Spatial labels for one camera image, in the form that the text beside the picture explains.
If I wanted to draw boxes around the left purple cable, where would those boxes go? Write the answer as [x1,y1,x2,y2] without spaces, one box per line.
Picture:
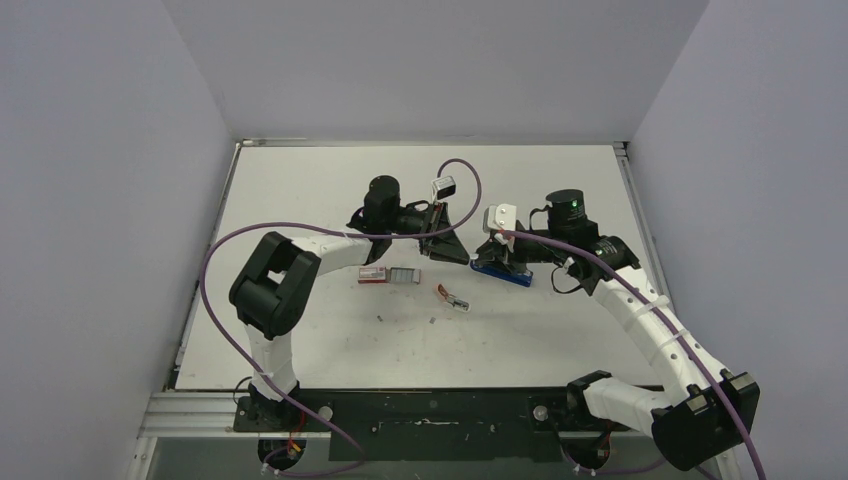
[198,157,484,480]

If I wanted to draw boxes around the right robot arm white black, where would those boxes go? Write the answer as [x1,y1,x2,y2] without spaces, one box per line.
[472,189,762,471]

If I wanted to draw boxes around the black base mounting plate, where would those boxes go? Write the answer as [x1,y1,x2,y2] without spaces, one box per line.
[232,387,624,463]

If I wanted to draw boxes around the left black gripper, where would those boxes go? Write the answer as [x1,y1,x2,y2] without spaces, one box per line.
[385,201,469,265]

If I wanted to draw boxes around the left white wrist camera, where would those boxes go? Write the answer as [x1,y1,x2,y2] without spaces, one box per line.
[431,175,457,203]

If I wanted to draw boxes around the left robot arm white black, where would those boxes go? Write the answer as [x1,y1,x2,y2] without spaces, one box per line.
[229,175,470,431]

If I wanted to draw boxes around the aluminium frame rail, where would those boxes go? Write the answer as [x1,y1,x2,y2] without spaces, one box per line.
[137,390,735,440]

